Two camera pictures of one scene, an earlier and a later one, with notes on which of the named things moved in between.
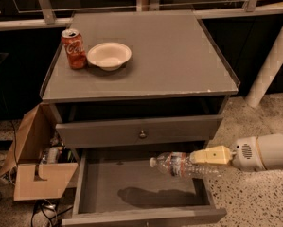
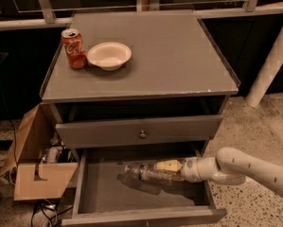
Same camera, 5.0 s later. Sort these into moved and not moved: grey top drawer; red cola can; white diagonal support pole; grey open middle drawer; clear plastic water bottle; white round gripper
Moved: white round gripper; clear plastic water bottle
Not moved: grey open middle drawer; red cola can; white diagonal support pole; grey top drawer
